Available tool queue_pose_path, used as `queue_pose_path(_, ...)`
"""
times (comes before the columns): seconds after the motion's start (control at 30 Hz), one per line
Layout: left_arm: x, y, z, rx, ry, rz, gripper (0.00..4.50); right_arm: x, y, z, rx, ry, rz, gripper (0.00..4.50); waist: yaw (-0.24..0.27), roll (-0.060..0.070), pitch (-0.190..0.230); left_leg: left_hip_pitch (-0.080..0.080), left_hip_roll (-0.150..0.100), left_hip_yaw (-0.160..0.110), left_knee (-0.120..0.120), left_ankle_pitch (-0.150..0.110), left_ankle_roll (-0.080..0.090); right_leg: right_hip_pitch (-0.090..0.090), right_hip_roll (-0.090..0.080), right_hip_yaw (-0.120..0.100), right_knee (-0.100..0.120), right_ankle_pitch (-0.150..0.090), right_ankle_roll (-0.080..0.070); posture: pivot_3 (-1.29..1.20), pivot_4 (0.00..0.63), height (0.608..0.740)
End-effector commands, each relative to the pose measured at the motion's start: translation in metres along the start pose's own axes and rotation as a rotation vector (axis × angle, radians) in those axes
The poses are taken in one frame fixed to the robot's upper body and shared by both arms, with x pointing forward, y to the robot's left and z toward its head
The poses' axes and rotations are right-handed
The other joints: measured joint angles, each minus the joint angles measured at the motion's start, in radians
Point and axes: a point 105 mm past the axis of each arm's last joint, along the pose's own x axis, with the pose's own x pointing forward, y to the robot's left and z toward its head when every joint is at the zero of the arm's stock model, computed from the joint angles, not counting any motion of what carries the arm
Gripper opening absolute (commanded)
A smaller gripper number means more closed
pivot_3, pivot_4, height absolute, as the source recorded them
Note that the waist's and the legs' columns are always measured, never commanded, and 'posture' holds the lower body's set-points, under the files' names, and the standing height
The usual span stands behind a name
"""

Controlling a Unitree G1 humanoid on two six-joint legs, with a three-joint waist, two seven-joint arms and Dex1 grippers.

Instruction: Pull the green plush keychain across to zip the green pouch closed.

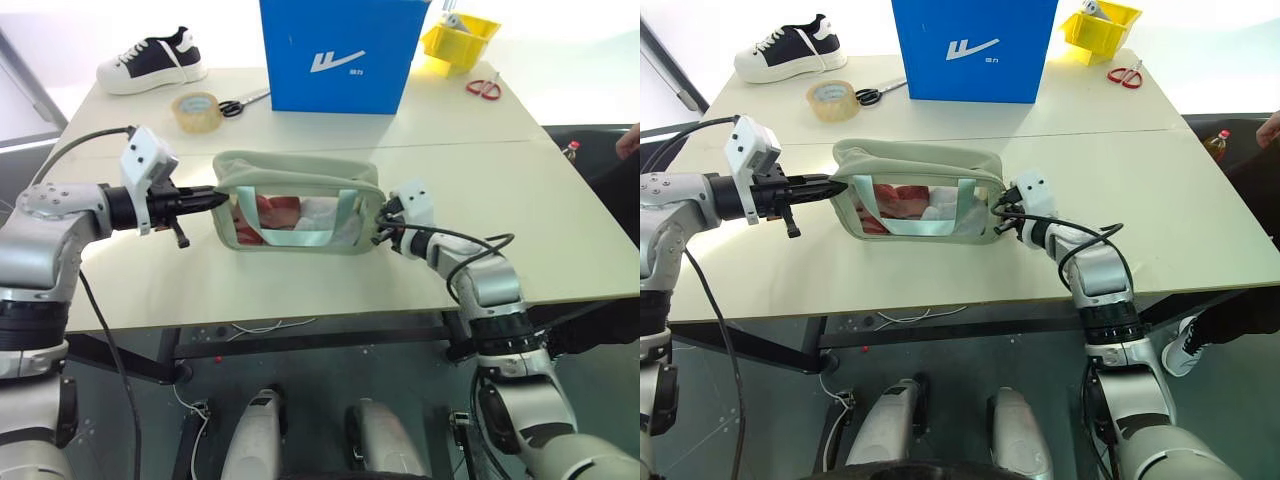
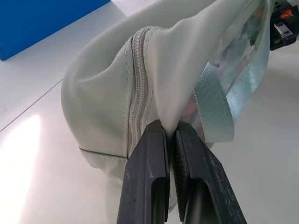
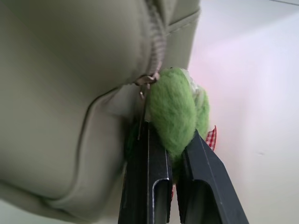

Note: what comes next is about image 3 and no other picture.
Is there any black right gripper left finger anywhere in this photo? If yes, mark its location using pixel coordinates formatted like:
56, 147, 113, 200
118, 119, 173, 224

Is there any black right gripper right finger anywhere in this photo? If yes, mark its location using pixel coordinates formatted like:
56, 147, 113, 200
175, 128, 250, 224

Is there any green plush keychain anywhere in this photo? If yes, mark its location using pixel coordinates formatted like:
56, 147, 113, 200
123, 67, 217, 194

